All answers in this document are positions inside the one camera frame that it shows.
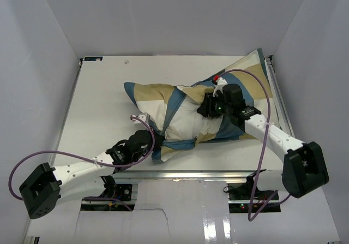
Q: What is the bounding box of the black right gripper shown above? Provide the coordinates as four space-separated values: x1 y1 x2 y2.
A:
197 91 232 118

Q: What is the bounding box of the white pillow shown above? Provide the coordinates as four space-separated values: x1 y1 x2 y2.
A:
165 96 222 142

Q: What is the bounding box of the blue tan white pillowcase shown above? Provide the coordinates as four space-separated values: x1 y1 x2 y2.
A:
124 48 279 163

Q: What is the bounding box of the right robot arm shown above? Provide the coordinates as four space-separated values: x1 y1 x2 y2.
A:
197 84 329 198

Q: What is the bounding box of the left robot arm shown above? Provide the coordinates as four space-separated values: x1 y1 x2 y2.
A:
19 130 165 219

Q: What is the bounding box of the blue left corner sticker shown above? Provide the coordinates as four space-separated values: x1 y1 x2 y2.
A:
83 56 103 61

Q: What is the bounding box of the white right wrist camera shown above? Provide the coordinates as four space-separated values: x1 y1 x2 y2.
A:
212 75 227 97

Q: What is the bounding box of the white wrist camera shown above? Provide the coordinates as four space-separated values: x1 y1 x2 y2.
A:
130 113 149 125
212 75 227 97

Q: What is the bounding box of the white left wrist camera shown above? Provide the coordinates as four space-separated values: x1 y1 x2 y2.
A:
130 113 149 125

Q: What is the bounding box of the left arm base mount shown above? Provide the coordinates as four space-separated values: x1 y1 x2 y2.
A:
81 174 139 211

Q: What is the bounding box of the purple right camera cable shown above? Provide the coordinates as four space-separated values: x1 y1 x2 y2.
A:
219 69 292 222

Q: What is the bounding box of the purple camera cable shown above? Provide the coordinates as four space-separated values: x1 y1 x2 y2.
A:
8 115 157 200
219 69 292 222

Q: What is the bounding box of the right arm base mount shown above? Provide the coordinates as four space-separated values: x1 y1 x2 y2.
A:
223 178 281 214

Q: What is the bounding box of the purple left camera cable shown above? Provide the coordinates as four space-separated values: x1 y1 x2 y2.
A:
8 115 157 200

